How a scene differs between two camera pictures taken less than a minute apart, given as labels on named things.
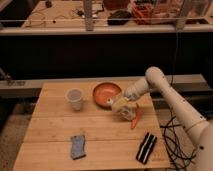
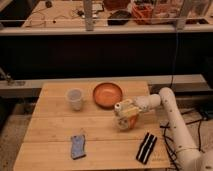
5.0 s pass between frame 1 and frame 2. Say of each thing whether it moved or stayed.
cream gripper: moved
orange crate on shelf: stayed
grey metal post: stayed
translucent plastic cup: stayed
